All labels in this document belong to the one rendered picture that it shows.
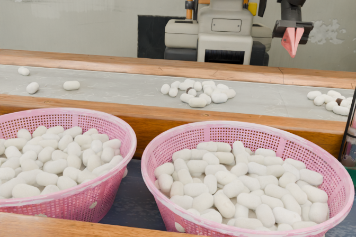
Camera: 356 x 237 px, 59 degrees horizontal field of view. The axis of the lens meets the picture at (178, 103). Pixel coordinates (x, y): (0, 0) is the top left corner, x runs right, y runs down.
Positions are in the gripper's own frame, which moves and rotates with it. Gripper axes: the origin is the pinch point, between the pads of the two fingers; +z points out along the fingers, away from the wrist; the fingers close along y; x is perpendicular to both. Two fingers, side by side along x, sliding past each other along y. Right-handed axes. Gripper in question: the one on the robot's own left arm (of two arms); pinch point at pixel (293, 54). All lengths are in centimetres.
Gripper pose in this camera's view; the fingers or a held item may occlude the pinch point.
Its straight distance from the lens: 93.1
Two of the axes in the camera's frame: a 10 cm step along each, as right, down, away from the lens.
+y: 9.9, 1.0, -0.9
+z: -1.3, 8.7, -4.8
